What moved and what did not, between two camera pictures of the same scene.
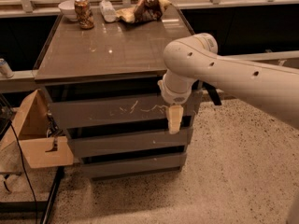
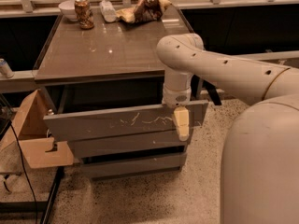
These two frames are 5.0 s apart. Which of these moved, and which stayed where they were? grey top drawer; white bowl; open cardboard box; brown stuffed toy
Moved: grey top drawer
Stayed: white bowl; open cardboard box; brown stuffed toy
